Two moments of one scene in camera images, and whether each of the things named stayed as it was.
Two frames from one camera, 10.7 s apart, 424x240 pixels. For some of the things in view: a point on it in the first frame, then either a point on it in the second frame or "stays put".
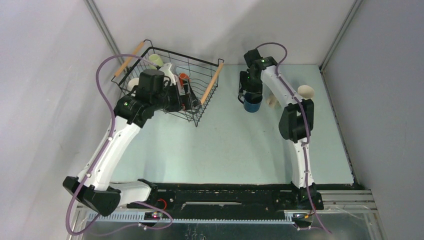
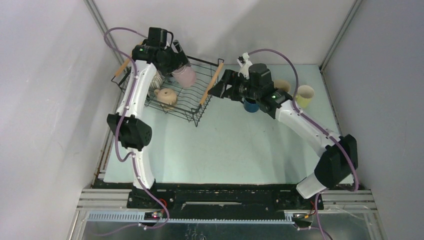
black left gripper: (187, 102) -> (179, 59)
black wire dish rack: (183, 85) stays put
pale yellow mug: (306, 91) stays put
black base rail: (204, 198) stays put
